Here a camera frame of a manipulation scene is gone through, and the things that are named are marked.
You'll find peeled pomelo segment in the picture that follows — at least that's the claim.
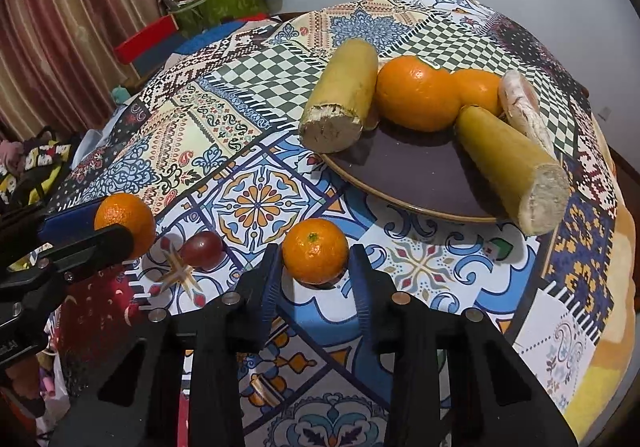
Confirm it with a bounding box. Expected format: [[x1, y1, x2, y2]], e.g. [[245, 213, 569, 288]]
[[499, 70, 558, 163]]

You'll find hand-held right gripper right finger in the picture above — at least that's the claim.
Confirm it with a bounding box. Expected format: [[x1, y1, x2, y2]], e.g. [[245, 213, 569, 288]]
[[348, 243, 593, 447]]

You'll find dark patterned cloth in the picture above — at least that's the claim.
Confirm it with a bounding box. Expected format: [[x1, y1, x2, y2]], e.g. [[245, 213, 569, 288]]
[[0, 127, 76, 210]]

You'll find long sugarcane piece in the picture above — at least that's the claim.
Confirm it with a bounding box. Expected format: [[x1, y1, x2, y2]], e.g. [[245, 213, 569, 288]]
[[455, 106, 571, 236]]

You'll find patchwork tablecloth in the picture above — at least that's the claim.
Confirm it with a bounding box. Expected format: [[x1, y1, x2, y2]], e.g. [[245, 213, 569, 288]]
[[45, 0, 626, 447]]

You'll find small tangerine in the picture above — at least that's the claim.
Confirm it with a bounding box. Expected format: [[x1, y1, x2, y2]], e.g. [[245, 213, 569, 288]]
[[94, 193, 157, 259], [282, 218, 349, 285]]

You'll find striped brown curtain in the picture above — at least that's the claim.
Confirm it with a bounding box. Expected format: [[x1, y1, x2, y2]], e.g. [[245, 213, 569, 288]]
[[0, 0, 176, 143]]

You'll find purple ceramic plate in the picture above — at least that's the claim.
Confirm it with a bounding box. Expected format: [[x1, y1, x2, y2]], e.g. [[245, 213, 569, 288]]
[[320, 117, 546, 224]]

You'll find orange with sticker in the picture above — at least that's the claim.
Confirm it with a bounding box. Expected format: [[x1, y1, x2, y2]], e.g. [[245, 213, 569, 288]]
[[450, 70, 503, 118], [375, 56, 462, 131]]

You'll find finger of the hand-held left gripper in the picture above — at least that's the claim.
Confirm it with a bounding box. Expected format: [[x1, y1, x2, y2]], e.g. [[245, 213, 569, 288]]
[[0, 206, 101, 254], [10, 225, 136, 293]]

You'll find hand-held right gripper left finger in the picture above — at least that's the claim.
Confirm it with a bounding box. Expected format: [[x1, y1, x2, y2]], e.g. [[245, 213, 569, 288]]
[[47, 243, 285, 447]]

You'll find green box with clutter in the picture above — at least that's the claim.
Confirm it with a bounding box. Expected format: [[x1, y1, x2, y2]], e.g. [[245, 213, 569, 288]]
[[170, 0, 271, 35]]

